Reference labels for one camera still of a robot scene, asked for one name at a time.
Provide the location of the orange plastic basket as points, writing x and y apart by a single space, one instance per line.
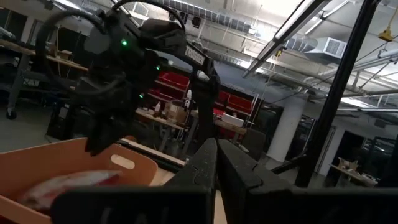
62 155

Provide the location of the red white popcorn bag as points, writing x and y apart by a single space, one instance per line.
62 186

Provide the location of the red storage bins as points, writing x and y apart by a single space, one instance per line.
239 104
174 81

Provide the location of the white column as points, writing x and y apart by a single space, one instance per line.
287 127

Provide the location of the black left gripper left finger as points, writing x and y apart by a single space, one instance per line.
140 208

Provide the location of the white air vent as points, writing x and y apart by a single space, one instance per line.
326 48

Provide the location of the cardboard box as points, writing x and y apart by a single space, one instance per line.
177 113

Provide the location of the black frame post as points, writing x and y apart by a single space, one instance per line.
340 84

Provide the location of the white container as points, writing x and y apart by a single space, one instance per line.
233 120

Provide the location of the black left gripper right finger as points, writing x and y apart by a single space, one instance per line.
311 208

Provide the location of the white bottle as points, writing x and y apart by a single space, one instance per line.
157 108

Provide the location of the grey chair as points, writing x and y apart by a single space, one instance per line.
253 143

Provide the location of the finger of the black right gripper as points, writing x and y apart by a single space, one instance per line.
102 140

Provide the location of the wooden table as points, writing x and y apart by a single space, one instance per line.
354 175
155 119

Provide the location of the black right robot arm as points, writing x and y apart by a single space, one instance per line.
174 40

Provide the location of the black frame light bar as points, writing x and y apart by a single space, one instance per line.
286 31

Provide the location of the black table edge rail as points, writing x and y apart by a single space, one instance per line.
155 155

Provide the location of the wooden top metal workbench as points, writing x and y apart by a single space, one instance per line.
62 62

